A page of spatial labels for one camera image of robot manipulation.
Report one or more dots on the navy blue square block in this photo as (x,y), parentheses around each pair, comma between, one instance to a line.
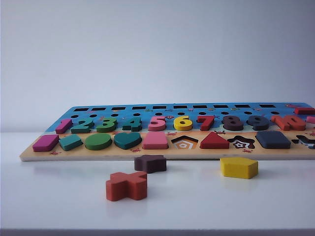
(272,140)

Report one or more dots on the pink number five piece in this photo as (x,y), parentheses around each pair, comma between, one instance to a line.
(157,126)

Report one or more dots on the pink trapezoid block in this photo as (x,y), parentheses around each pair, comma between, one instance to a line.
(156,140)

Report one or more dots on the teal number four piece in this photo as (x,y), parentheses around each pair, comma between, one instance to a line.
(135,124)

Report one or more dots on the yellow number six piece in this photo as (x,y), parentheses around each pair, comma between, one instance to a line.
(180,126)

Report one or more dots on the teal heart block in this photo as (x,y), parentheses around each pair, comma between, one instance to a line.
(128,141)

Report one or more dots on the dark purple star block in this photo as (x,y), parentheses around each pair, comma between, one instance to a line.
(150,163)

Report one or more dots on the red number seven piece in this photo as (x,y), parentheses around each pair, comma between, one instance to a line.
(205,118)

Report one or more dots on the green number three piece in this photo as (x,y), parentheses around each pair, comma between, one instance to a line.
(105,128)

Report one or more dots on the red triangle block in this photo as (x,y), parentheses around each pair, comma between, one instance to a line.
(214,142)

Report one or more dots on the green oval block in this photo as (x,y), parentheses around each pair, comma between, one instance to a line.
(98,141)

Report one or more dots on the wooden number shape puzzle board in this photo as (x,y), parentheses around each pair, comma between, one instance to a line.
(98,154)

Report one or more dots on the orange cross block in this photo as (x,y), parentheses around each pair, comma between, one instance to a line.
(125,184)

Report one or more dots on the dark brown number eight piece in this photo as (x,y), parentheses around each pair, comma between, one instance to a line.
(231,128)

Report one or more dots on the teal green number two piece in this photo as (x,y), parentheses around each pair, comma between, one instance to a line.
(81,129)

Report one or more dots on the teal rectangle block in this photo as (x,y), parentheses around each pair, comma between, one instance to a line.
(71,143)

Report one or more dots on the yellow pentagon block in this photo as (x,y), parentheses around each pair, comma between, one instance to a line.
(236,167)

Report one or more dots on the magenta number one piece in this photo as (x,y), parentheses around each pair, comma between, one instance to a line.
(62,125)

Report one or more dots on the navy number nine piece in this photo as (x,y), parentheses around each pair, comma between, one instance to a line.
(261,126)

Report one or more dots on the magenta parallelogram block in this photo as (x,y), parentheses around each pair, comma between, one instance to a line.
(45,143)

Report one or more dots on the orange number ten piece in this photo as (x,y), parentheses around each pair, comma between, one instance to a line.
(281,122)

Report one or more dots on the red bar piece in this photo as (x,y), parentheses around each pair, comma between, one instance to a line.
(305,110)

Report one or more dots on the pink small piece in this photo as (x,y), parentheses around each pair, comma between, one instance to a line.
(311,119)

